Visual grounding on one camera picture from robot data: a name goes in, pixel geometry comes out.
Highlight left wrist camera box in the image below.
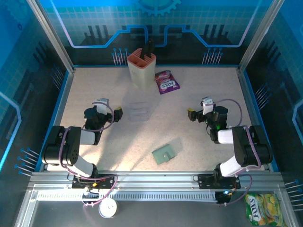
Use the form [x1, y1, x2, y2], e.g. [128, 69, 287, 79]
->
[91, 98, 110, 116]

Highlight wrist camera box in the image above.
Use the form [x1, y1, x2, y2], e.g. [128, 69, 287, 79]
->
[91, 98, 110, 116]
[200, 96, 215, 116]

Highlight left aluminium side rail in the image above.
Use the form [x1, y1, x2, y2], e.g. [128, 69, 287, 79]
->
[39, 67, 76, 172]

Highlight beige knife block orange top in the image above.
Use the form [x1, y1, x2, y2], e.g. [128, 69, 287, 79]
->
[126, 48, 157, 90]

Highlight clear zip plastic bag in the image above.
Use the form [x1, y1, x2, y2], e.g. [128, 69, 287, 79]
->
[151, 138, 184, 166]

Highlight slotted grey cable duct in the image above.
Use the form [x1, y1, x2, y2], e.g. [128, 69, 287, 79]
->
[35, 191, 220, 203]

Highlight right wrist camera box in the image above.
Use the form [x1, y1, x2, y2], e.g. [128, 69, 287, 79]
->
[200, 96, 215, 116]

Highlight aluminium frame post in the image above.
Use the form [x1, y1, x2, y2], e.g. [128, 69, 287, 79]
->
[237, 0, 286, 73]
[25, 0, 76, 74]

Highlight aluminium side rail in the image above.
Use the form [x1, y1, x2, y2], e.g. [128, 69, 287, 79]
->
[39, 67, 76, 172]
[237, 67, 273, 172]

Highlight white round lid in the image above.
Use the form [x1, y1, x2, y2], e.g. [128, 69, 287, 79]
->
[98, 198, 118, 218]

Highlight right aluminium frame post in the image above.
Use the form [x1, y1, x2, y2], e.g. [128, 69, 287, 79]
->
[237, 0, 286, 73]

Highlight right aluminium side rail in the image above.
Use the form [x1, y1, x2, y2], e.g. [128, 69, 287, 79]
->
[237, 67, 273, 172]

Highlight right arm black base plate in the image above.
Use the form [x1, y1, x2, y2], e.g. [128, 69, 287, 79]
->
[197, 174, 241, 190]

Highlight yellow green Fox's candy bag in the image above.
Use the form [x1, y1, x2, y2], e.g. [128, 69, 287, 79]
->
[243, 192, 285, 227]

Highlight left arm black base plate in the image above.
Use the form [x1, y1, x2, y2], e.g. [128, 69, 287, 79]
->
[71, 174, 117, 190]

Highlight aluminium mounting rail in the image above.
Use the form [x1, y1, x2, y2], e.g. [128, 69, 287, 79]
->
[27, 170, 286, 191]

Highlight left aluminium frame post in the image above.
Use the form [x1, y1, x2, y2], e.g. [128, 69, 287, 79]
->
[25, 0, 76, 74]

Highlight purple Fox's candy bag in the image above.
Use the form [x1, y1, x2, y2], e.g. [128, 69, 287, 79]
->
[154, 70, 181, 95]

